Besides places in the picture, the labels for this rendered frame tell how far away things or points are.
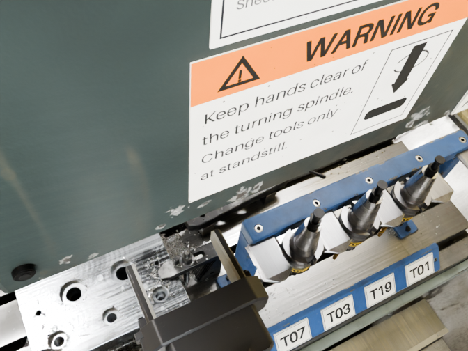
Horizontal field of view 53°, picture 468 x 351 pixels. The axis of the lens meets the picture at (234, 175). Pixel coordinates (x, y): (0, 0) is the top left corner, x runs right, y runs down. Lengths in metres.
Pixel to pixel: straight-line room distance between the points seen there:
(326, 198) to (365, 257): 0.38
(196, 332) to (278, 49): 0.28
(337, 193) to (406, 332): 0.58
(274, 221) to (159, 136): 0.56
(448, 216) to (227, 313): 0.92
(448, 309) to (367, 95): 1.15
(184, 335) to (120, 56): 0.30
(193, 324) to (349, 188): 0.46
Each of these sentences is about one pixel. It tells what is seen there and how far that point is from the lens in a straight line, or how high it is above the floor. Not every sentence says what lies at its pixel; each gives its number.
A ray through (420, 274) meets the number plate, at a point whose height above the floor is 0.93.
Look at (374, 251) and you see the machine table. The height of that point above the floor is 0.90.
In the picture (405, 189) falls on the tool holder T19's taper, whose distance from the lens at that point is 0.83.
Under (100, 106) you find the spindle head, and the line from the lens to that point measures 0.18.
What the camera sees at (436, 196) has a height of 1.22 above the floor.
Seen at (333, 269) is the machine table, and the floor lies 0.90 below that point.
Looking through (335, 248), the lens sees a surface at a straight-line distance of 0.76.
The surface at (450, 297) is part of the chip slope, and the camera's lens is 1.40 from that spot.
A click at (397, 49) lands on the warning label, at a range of 0.25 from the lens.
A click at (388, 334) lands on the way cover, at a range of 1.27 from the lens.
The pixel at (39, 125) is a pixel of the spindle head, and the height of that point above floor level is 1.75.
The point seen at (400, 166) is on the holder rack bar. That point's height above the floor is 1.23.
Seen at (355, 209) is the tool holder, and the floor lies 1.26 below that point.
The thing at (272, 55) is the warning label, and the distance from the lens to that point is 0.20.
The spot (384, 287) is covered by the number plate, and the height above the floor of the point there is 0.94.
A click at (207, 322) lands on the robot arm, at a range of 0.42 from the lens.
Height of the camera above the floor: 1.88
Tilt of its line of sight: 57 degrees down
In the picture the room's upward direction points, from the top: 9 degrees clockwise
